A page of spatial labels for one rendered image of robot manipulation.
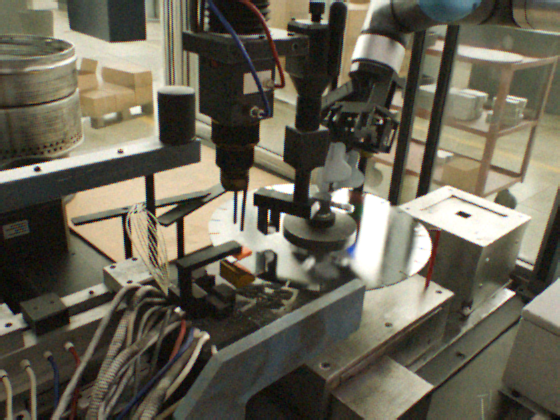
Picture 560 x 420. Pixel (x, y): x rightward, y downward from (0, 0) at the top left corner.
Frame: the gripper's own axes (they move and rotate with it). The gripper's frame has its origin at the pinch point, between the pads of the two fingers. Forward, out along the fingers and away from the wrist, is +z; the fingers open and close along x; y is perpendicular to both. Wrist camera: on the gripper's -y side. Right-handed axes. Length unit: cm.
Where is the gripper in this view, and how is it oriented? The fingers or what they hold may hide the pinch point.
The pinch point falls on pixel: (322, 194)
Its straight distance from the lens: 84.1
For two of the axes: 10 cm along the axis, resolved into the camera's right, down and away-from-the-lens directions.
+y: 6.9, 1.9, -7.0
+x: 6.6, 2.5, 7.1
